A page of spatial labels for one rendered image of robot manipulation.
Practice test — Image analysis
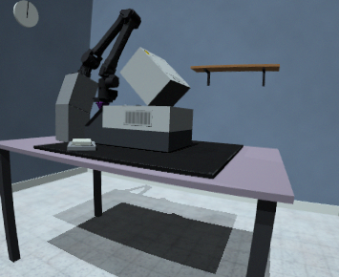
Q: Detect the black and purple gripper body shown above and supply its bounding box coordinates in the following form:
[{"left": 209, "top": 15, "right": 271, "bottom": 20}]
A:
[{"left": 93, "top": 88, "right": 114, "bottom": 102}]

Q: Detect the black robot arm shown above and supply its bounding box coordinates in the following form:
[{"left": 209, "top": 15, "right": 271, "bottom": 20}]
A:
[{"left": 77, "top": 9, "right": 141, "bottom": 89}]

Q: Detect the white multi-well plate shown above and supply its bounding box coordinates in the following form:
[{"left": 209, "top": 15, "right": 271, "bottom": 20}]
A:
[{"left": 72, "top": 138, "right": 92, "bottom": 145}]

